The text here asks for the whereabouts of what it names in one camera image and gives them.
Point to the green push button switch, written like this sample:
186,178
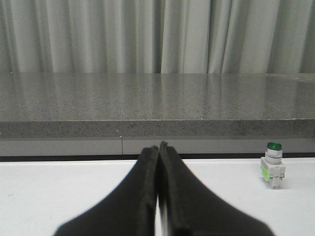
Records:
272,167

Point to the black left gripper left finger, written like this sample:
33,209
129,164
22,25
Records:
129,210

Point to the grey pleated curtain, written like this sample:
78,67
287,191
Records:
157,36

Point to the grey stone counter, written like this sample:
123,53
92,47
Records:
94,115

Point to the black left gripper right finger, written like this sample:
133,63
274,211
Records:
189,208

